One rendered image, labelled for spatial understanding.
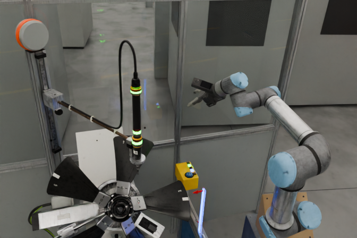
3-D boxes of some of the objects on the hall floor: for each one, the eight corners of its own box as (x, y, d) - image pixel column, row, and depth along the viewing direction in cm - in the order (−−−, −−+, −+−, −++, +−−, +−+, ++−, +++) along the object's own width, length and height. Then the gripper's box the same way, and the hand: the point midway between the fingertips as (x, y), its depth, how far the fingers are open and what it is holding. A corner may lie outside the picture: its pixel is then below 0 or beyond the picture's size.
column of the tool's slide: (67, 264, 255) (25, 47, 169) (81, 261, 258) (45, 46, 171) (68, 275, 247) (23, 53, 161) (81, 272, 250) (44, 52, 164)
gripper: (222, 107, 151) (194, 117, 167) (230, 84, 159) (203, 96, 175) (209, 96, 148) (182, 108, 164) (219, 73, 156) (192, 86, 172)
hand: (190, 98), depth 168 cm, fingers open, 8 cm apart
